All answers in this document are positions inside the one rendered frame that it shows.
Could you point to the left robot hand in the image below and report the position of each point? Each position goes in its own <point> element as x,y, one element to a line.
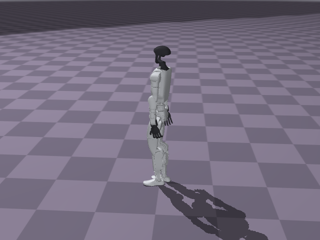
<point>155,131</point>

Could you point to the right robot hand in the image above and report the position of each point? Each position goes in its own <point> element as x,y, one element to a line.
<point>169,116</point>

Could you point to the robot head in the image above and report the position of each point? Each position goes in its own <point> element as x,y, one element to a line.
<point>161,51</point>

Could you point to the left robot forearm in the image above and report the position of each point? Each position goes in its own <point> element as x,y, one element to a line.
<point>152,110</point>

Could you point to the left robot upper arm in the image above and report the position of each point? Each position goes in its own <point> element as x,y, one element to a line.
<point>155,79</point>

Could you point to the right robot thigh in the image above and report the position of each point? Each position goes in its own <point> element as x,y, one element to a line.
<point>162,144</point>

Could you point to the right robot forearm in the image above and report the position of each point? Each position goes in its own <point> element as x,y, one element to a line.
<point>166,104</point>

